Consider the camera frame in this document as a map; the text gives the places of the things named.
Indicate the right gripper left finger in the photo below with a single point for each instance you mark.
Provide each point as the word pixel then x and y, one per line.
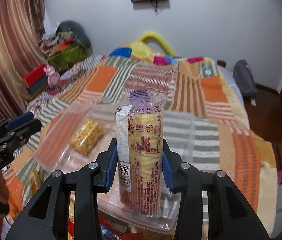
pixel 46 215

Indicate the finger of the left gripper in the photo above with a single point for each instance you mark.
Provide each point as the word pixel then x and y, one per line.
pixel 19 121

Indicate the clear plastic storage box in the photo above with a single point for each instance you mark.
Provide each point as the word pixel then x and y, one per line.
pixel 54 153

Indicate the golden snack pack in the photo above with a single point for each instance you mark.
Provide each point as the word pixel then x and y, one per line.
pixel 86 136

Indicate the yellow wafer roll pack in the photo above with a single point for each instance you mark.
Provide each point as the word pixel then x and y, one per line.
pixel 139 133

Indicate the red chip bag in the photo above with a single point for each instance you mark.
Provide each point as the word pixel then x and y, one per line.
pixel 107 231

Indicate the red and black box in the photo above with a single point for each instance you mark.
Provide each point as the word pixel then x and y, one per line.
pixel 36 80

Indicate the pink plush toy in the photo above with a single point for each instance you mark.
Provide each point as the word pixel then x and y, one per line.
pixel 52 76

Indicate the striped brown curtain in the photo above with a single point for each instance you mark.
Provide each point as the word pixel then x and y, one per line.
pixel 21 27

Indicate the clutter pile with green bag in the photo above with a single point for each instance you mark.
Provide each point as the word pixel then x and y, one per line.
pixel 66 45

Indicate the patchwork striped blanket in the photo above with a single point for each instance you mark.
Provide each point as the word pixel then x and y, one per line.
pixel 223 138

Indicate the yellow pillow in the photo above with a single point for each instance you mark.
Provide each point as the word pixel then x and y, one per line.
pixel 143 52

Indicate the grey bag on floor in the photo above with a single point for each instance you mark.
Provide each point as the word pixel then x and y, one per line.
pixel 244 79

